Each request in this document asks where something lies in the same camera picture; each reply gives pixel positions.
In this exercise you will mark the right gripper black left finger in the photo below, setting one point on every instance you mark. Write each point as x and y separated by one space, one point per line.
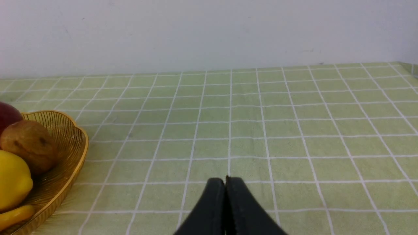
206 218

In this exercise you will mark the green checkered tablecloth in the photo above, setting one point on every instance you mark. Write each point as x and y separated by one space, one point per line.
326 150

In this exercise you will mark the dark red fruit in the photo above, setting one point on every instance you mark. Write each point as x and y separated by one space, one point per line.
8 116

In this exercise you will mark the yellow lemon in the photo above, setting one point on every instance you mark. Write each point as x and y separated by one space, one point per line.
15 180

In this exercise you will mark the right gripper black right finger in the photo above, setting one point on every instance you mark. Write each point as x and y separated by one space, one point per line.
245 216

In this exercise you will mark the yellow banana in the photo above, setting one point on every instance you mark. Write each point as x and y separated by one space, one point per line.
17 215

